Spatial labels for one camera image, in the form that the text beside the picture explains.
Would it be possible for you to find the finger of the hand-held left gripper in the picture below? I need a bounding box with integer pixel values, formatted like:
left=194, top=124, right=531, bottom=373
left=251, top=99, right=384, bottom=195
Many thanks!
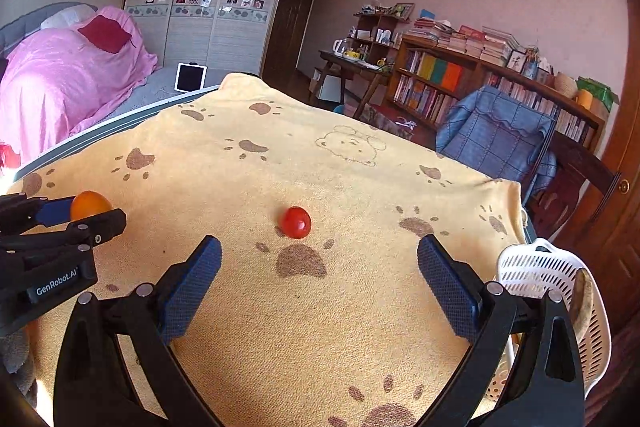
left=0, top=207, right=127, bottom=268
left=0, top=193, right=73, bottom=230

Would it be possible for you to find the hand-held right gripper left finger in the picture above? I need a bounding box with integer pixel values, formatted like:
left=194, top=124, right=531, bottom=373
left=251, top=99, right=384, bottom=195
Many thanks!
left=52, top=234, right=223, bottom=427

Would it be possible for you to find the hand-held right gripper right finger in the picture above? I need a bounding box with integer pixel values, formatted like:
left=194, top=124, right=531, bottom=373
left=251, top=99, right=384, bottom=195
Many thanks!
left=416, top=234, right=587, bottom=427

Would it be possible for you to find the orange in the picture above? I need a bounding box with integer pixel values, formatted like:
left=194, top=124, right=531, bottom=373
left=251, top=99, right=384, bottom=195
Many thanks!
left=70, top=190, right=114, bottom=222

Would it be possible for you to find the orange print plastic bag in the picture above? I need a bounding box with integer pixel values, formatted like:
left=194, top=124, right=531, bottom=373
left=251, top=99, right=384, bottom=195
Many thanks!
left=0, top=319, right=40, bottom=403

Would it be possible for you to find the white plastic basket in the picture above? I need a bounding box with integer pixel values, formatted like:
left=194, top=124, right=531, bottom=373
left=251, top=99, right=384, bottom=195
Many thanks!
left=482, top=238, right=612, bottom=402

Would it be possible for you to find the red tomato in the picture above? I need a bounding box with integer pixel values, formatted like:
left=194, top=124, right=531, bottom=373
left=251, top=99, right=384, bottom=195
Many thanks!
left=279, top=206, right=312, bottom=239

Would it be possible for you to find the brown spotted banana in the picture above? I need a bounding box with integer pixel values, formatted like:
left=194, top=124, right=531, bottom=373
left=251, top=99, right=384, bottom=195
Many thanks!
left=570, top=268, right=599, bottom=334

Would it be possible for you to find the grey striped mattress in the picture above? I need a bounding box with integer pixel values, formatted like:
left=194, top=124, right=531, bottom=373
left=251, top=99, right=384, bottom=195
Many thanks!
left=10, top=87, right=221, bottom=180

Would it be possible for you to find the pink blanket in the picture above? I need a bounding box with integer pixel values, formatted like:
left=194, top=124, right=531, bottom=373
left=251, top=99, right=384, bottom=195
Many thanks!
left=0, top=6, right=160, bottom=158

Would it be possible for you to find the grey patterned bed mattress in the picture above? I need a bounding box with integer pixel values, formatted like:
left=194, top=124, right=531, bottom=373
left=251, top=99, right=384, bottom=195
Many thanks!
left=115, top=67, right=226, bottom=112

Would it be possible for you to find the blue plaid cloth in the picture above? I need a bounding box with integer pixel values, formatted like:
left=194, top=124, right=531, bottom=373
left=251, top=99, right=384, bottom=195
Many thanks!
left=436, top=86, right=558, bottom=198

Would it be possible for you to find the yellow paw print blanket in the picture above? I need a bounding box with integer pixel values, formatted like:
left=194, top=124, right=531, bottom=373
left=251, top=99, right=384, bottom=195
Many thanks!
left=10, top=73, right=527, bottom=427

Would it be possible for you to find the dark wooden chair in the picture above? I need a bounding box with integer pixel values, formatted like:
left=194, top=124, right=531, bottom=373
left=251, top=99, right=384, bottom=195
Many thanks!
left=525, top=132, right=621, bottom=238

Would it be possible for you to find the white tablet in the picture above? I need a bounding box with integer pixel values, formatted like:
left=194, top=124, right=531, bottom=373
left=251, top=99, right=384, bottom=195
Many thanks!
left=175, top=62, right=207, bottom=94

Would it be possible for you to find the reddish brown box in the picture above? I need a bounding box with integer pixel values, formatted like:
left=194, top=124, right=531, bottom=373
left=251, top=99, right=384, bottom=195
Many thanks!
left=360, top=104, right=417, bottom=142

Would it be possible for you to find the red pillow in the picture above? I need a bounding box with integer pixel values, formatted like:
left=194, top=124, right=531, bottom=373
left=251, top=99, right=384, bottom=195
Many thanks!
left=77, top=14, right=133, bottom=54

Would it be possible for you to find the grey bed headboard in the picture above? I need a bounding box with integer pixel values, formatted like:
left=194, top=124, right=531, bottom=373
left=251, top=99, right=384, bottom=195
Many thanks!
left=0, top=2, right=96, bottom=58

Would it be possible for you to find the white pillow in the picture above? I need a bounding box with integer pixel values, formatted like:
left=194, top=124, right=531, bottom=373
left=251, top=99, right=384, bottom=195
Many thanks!
left=40, top=4, right=98, bottom=30

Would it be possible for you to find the wooden bookshelf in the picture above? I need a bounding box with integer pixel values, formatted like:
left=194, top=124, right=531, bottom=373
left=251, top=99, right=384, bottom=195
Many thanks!
left=387, top=34, right=606, bottom=152

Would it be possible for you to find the white box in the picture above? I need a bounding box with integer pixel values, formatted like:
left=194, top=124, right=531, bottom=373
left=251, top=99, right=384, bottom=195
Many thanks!
left=320, top=72, right=346, bottom=102

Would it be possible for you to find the beige round vase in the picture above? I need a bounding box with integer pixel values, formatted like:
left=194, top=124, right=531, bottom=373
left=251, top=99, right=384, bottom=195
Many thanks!
left=555, top=73, right=579, bottom=98

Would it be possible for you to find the brown wooden door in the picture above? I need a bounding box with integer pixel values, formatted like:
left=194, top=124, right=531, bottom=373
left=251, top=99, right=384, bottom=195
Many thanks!
left=597, top=0, right=640, bottom=258

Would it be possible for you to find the wooden desk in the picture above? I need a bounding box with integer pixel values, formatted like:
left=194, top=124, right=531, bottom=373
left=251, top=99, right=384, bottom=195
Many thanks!
left=317, top=49, right=396, bottom=118

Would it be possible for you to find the green bag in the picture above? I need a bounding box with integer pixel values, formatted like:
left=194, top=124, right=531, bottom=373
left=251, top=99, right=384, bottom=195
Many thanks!
left=577, top=77, right=613, bottom=112

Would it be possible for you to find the stack of books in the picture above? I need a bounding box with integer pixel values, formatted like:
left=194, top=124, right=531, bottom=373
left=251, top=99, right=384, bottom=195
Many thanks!
left=410, top=18, right=521, bottom=65

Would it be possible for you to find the small wooden shelf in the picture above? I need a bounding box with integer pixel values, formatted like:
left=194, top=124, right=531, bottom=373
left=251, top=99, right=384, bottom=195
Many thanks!
left=353, top=12, right=411, bottom=62

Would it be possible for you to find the dark wooden door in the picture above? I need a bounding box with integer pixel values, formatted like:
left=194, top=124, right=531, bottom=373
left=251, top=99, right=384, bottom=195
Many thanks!
left=262, top=0, right=331, bottom=82

